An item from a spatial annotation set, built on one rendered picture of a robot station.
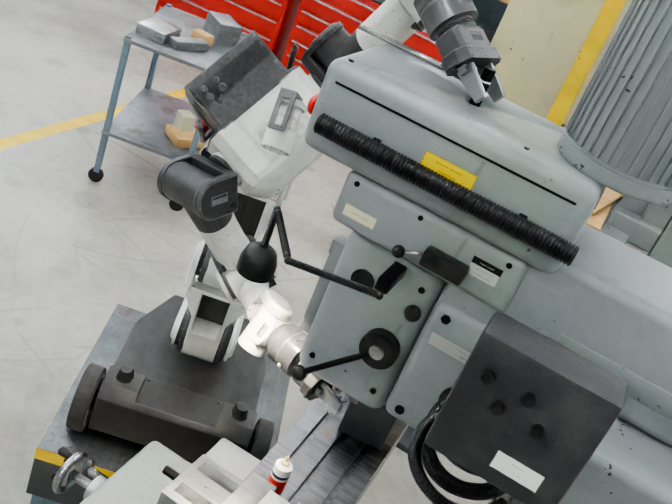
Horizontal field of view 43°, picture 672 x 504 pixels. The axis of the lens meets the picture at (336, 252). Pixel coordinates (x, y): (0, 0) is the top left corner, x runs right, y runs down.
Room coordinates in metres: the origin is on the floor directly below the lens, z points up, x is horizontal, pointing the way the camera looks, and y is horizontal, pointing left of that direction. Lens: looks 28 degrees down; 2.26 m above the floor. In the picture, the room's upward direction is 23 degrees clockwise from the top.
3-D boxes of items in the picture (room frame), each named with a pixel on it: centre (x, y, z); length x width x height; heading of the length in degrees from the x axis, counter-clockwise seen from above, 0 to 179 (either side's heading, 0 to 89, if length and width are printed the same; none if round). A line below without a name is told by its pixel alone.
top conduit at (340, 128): (1.23, -0.11, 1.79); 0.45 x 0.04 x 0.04; 76
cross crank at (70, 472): (1.50, 0.37, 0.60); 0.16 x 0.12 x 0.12; 76
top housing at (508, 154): (1.37, -0.13, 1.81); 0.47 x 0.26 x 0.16; 76
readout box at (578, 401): (0.98, -0.32, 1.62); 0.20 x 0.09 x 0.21; 76
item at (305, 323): (1.40, -0.01, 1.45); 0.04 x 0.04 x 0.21; 76
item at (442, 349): (1.33, -0.30, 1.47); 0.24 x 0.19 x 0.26; 166
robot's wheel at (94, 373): (1.89, 0.52, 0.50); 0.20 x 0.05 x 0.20; 7
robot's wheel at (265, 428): (1.95, -0.01, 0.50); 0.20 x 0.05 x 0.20; 7
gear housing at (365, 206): (1.37, -0.16, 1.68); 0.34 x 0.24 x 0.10; 76
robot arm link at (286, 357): (1.43, -0.04, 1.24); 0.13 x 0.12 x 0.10; 147
